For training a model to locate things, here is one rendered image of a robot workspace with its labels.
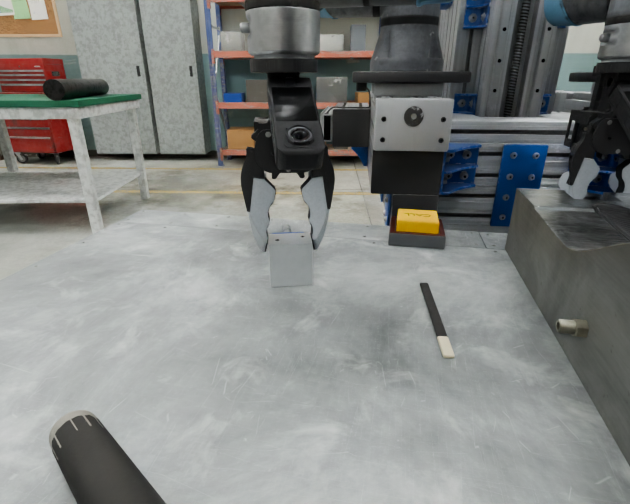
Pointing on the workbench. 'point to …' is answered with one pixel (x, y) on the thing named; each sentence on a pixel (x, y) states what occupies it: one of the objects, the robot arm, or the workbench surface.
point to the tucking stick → (437, 322)
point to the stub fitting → (573, 327)
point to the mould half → (594, 304)
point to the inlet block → (290, 258)
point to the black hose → (97, 463)
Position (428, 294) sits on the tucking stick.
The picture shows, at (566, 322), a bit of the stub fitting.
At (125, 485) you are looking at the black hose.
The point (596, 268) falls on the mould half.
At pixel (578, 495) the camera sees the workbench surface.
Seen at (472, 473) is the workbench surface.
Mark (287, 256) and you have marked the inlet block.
